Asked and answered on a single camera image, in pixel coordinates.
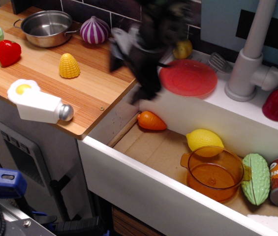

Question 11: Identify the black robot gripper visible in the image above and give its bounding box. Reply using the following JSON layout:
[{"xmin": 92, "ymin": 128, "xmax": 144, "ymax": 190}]
[{"xmin": 109, "ymin": 14, "xmax": 193, "ymax": 105}]

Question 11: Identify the yellow toy corn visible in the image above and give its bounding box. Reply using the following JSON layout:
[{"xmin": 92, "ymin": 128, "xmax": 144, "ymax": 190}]
[{"xmin": 59, "ymin": 53, "xmax": 80, "ymax": 79}]

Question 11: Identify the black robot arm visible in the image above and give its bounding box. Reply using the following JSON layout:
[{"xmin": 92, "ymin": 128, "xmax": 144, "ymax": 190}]
[{"xmin": 109, "ymin": 0, "xmax": 192, "ymax": 105}]

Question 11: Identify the red plastic plate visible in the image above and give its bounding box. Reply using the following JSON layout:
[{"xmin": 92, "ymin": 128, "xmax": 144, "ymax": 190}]
[{"xmin": 159, "ymin": 59, "xmax": 218, "ymax": 97}]

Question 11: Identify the orange toy carrot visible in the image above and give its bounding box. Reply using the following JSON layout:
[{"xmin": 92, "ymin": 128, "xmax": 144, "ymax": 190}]
[{"xmin": 137, "ymin": 111, "xmax": 167, "ymax": 131}]

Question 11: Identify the yellow toy potato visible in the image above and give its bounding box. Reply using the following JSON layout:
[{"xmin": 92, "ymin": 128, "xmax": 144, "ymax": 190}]
[{"xmin": 173, "ymin": 39, "xmax": 193, "ymax": 59}]

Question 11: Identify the purple striped toy onion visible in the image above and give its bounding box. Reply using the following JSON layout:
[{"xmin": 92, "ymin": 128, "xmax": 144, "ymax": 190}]
[{"xmin": 80, "ymin": 16, "xmax": 110, "ymax": 44}]

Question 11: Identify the grey toy spatula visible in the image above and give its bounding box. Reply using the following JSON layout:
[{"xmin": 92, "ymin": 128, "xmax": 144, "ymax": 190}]
[{"xmin": 208, "ymin": 52, "xmax": 233, "ymax": 74}]

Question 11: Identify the white salt shaker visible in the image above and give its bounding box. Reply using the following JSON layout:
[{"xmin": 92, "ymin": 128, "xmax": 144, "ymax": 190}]
[{"xmin": 16, "ymin": 88, "xmax": 74, "ymax": 124}]

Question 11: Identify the steel pot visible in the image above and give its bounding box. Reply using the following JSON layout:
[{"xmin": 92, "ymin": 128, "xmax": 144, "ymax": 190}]
[{"xmin": 13, "ymin": 10, "xmax": 82, "ymax": 48}]

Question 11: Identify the yellow toy lemon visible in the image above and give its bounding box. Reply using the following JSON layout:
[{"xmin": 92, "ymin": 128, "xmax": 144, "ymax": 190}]
[{"xmin": 186, "ymin": 129, "xmax": 224, "ymax": 157}]

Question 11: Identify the toy fried egg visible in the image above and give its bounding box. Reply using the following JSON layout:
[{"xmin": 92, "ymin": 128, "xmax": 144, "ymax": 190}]
[{"xmin": 7, "ymin": 79, "xmax": 41, "ymax": 103}]

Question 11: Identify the white toy sink basin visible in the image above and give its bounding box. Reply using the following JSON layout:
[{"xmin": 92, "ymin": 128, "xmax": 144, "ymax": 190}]
[{"xmin": 78, "ymin": 73, "xmax": 278, "ymax": 236}]

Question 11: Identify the grey toy faucet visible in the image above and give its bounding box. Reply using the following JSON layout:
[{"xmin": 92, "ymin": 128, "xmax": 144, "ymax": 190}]
[{"xmin": 224, "ymin": 0, "xmax": 278, "ymax": 102}]

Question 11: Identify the red toy bell pepper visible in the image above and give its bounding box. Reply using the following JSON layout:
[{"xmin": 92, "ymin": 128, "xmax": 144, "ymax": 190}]
[{"xmin": 0, "ymin": 40, "xmax": 22, "ymax": 67}]

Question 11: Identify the orange transparent plastic pot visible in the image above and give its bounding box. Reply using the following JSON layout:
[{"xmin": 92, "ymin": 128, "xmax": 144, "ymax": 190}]
[{"xmin": 181, "ymin": 146, "xmax": 252, "ymax": 203}]

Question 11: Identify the grey toy oven door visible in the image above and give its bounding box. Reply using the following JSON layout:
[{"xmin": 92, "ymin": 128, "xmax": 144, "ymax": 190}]
[{"xmin": 0, "ymin": 122, "xmax": 53, "ymax": 196}]

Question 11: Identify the green toy bitter gourd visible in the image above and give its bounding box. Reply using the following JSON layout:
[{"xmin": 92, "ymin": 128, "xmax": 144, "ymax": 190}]
[{"xmin": 242, "ymin": 153, "xmax": 270, "ymax": 206}]

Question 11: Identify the blue clamp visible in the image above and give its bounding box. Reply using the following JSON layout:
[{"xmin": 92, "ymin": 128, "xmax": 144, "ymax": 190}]
[{"xmin": 0, "ymin": 168, "xmax": 27, "ymax": 199}]

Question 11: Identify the white foam piece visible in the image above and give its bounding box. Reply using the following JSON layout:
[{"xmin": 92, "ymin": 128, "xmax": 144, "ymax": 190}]
[{"xmin": 247, "ymin": 214, "xmax": 278, "ymax": 233}]

